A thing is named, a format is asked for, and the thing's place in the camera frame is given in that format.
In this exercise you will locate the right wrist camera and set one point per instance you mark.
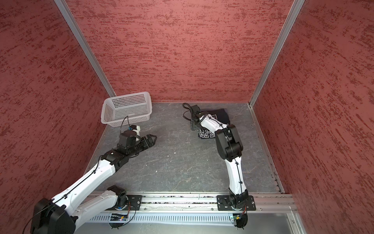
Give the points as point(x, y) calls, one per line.
point(190, 109)

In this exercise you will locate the aluminium front rail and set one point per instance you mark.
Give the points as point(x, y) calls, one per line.
point(189, 202)

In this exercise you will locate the corner aluminium post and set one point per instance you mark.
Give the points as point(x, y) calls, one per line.
point(285, 30)
point(74, 27)

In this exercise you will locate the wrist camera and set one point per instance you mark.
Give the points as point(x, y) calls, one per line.
point(190, 109)
point(130, 137)

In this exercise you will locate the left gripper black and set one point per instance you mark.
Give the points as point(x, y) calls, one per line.
point(150, 140)

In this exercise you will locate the left corner aluminium post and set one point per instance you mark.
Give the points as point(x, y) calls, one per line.
point(74, 27)

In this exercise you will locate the left connector board with wires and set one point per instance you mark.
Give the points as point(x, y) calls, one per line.
point(120, 220)

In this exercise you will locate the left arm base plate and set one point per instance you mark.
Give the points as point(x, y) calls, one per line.
point(135, 202)

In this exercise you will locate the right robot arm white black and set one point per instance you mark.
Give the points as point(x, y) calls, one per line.
point(229, 147)

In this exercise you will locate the white plastic laundry basket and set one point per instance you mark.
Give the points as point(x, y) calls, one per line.
point(135, 108)

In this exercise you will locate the perforated cable duct strip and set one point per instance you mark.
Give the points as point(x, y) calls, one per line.
point(173, 218)

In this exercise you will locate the connector board with wires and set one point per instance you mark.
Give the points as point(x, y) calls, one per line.
point(120, 220)
point(240, 220)

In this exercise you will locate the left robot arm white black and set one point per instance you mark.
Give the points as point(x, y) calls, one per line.
point(67, 211)

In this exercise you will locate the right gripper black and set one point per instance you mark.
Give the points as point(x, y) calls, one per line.
point(194, 125)

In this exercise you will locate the right corner aluminium post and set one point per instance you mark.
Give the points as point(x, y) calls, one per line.
point(285, 30)

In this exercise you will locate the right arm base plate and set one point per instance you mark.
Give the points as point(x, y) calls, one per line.
point(224, 204)

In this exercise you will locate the dark navy tank top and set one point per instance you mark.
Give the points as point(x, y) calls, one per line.
point(218, 114)

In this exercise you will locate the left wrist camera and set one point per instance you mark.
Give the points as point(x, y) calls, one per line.
point(130, 137)

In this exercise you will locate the right connector board with wires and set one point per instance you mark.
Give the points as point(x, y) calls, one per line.
point(240, 220)

